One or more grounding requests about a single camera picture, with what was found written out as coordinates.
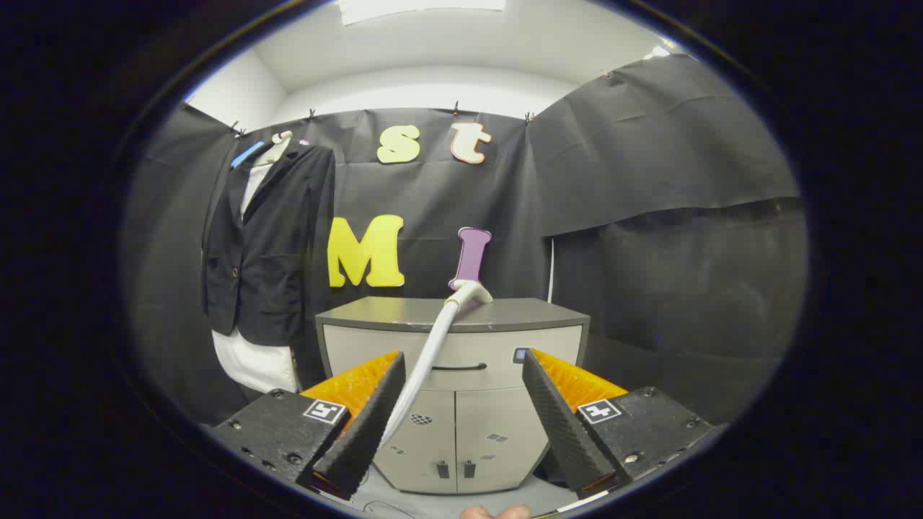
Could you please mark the white clothes hanger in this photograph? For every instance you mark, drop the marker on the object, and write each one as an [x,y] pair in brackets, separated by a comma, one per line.
[277,148]

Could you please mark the ceiling light panel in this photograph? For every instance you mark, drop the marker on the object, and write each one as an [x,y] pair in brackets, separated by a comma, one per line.
[422,9]

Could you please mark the white garment steamer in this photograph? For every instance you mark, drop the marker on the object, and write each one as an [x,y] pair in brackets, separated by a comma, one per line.
[433,346]

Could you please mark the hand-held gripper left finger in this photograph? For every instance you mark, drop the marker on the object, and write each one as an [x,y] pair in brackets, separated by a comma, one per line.
[366,432]

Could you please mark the black backdrop cloth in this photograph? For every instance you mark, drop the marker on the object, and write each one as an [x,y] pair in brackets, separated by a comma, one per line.
[649,180]

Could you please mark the grey cabinet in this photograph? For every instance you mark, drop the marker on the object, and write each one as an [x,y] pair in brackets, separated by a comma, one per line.
[497,432]

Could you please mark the black suit jacket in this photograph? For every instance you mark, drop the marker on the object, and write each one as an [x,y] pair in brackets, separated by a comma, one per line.
[267,252]

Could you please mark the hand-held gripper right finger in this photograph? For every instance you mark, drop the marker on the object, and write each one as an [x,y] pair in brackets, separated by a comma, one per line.
[559,425]

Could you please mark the white shirt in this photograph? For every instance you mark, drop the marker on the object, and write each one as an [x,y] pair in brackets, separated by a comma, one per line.
[252,364]

